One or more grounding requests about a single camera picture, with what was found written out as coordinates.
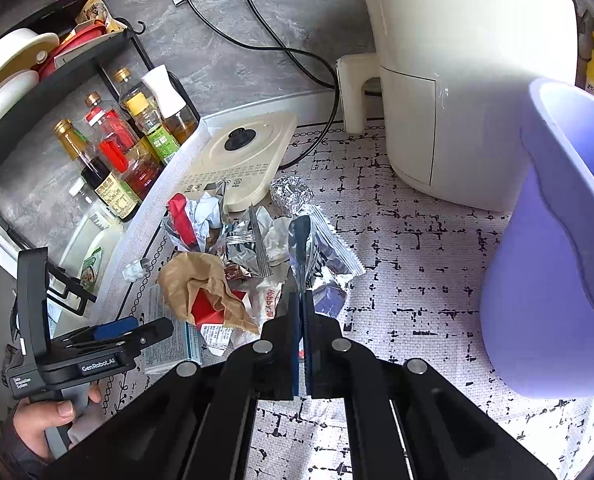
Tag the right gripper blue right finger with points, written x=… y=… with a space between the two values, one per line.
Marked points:
x=306 y=308

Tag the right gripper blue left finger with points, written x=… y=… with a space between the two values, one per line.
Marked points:
x=294 y=337

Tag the silver foil snack wrapper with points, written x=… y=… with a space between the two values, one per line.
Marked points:
x=331 y=264

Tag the white printed plastic bag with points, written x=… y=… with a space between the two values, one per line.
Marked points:
x=261 y=299

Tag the red paper carton piece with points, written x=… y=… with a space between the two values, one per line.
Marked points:
x=209 y=309

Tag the red white wrapper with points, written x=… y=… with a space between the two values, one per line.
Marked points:
x=194 y=220

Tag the purple plastic trash bucket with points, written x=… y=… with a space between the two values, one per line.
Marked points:
x=537 y=303

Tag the person's left hand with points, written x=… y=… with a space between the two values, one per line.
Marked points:
x=24 y=440

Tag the green seasoning sachet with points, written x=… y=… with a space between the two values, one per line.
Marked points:
x=90 y=269

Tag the crumpled aluminium foil ball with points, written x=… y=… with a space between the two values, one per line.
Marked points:
x=290 y=193

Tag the white plastic tray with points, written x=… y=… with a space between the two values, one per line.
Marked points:
x=86 y=239

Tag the small white capped jar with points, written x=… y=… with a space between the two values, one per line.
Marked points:
x=93 y=207

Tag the cream induction cooker base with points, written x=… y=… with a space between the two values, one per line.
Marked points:
x=244 y=155

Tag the dark soy sauce bottle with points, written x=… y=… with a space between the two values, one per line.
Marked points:
x=115 y=193

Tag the red capped oil bottle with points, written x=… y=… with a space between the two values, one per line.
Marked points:
x=129 y=155

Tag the yellow capped green label bottle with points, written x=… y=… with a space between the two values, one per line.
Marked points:
x=150 y=123

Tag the white top oil dispenser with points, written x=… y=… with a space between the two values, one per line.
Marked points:
x=177 y=115

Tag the white round plates stack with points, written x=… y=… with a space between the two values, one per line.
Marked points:
x=20 y=51

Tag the clear gold capped bottle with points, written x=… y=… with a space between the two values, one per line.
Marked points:
x=128 y=86

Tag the cream white air fryer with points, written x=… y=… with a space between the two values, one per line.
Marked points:
x=454 y=75

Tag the black metal spice rack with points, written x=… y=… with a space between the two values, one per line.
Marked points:
x=49 y=92

